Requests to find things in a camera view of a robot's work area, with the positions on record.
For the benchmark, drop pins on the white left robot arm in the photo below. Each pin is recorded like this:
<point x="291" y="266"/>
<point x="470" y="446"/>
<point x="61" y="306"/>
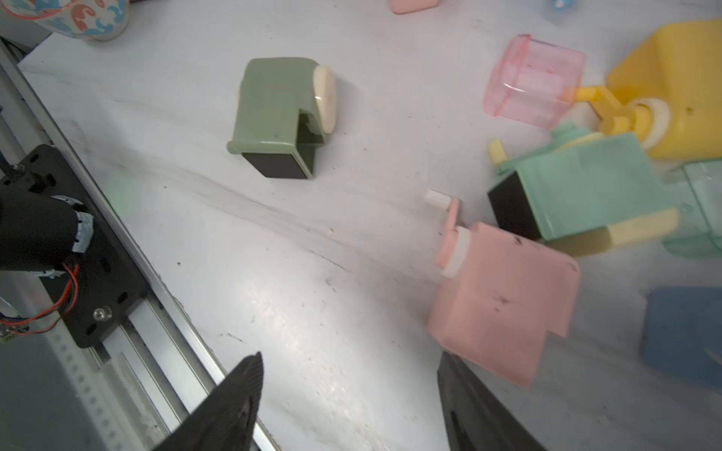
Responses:
<point x="39" y="234"/>

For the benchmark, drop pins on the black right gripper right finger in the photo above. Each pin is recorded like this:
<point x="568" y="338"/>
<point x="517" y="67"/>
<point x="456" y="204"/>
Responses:
<point x="474" y="417"/>

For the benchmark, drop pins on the blue pencil sharpener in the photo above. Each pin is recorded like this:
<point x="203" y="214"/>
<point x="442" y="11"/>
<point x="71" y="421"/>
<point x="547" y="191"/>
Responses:
<point x="681" y="336"/>

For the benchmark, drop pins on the patterned ceramic plate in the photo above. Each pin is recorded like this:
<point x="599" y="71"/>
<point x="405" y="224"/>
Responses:
<point x="89" y="20"/>

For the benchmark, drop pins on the mint green pencil sharpener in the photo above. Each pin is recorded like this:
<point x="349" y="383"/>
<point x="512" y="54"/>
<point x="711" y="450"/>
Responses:
<point x="583" y="193"/>

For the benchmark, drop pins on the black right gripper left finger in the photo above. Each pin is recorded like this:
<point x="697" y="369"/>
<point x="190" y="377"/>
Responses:
<point x="226" y="419"/>

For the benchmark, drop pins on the yellow pencil sharpener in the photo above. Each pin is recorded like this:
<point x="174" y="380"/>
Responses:
<point x="667" y="92"/>

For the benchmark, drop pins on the clear mint sharpener tray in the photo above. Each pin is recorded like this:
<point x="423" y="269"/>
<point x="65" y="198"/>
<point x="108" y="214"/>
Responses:
<point x="696" y="190"/>

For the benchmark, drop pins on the clear pink sharpener tray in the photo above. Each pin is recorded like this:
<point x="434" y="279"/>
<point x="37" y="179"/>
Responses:
<point x="534" y="82"/>

